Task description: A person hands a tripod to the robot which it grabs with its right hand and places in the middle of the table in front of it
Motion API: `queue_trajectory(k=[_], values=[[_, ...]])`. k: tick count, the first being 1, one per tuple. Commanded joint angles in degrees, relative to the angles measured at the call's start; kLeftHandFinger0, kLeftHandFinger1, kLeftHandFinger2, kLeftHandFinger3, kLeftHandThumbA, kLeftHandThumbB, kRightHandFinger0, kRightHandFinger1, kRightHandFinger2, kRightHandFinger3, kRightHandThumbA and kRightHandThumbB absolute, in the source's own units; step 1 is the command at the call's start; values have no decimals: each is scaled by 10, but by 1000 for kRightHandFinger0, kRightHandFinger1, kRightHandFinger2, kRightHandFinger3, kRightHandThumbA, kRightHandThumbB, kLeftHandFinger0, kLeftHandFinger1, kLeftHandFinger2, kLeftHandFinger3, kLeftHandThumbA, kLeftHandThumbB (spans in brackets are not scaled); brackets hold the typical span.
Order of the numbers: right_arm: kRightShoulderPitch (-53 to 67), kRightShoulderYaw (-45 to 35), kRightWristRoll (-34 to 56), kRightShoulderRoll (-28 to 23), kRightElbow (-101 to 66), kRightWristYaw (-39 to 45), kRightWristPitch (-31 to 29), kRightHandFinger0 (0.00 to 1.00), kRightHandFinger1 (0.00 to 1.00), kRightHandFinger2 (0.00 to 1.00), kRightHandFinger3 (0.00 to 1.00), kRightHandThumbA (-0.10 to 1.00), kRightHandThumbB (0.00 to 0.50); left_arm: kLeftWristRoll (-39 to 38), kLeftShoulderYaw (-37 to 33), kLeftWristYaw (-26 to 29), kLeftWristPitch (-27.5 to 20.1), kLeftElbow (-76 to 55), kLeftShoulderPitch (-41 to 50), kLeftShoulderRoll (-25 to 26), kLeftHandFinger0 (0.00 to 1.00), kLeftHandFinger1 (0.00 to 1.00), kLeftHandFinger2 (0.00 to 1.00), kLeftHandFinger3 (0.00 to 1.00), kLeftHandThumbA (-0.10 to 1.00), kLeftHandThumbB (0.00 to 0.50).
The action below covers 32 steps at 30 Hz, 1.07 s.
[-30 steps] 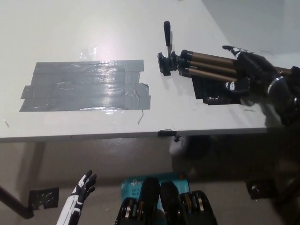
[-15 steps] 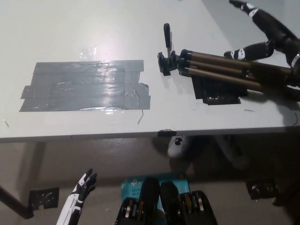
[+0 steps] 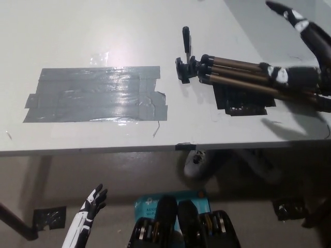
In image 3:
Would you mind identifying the black table leg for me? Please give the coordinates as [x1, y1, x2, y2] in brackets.
[0, 202, 40, 241]

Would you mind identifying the bronze and black camera tripod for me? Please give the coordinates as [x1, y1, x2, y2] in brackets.
[175, 26, 331, 114]

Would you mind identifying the teal router box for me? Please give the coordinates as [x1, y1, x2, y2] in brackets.
[133, 190, 212, 233]

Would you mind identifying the robot right hand white black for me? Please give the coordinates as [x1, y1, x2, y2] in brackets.
[260, 0, 331, 94]

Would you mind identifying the white shoe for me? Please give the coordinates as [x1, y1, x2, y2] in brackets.
[183, 149, 208, 179]

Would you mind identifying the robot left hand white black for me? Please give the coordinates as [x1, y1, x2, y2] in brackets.
[77, 183, 108, 231]

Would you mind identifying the clear tape piece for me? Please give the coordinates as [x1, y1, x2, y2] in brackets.
[89, 51, 110, 67]

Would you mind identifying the grey duct tape patch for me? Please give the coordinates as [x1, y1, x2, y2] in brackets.
[22, 66, 169, 123]

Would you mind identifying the small black tape strip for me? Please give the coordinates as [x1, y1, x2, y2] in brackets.
[175, 141, 197, 152]

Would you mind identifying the black floor tape patch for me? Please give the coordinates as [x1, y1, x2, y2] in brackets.
[272, 197, 309, 222]
[33, 206, 67, 231]

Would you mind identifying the large black tape patch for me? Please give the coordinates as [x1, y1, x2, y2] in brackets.
[212, 82, 276, 117]

